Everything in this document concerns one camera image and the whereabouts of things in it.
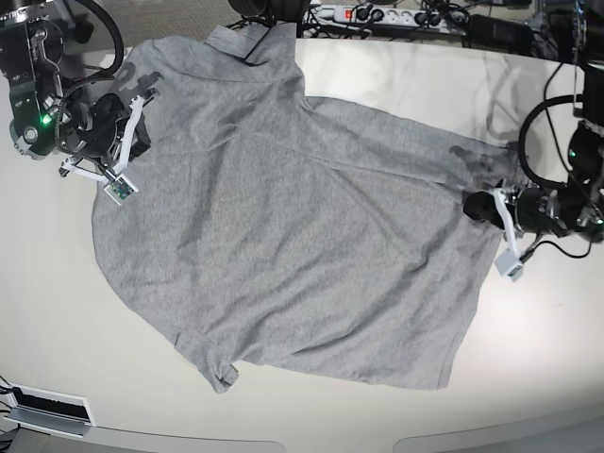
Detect black power adapter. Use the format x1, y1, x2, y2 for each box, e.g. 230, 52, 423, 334
462, 14, 534, 56

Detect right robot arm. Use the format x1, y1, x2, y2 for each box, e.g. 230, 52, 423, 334
1, 1, 150, 168

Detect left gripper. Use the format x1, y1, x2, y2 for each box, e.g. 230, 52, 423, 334
462, 187, 566, 236

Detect grey cable tray slot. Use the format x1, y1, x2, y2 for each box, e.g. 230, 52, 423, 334
6, 384, 96, 439

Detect tangled black cables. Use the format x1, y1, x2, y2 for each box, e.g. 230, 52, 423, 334
216, 0, 378, 42

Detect white power strip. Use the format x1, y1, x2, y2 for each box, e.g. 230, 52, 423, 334
304, 1, 470, 36

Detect grey t-shirt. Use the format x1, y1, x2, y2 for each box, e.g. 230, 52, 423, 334
92, 24, 519, 393

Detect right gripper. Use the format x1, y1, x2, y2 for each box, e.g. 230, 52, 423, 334
70, 92, 151, 163

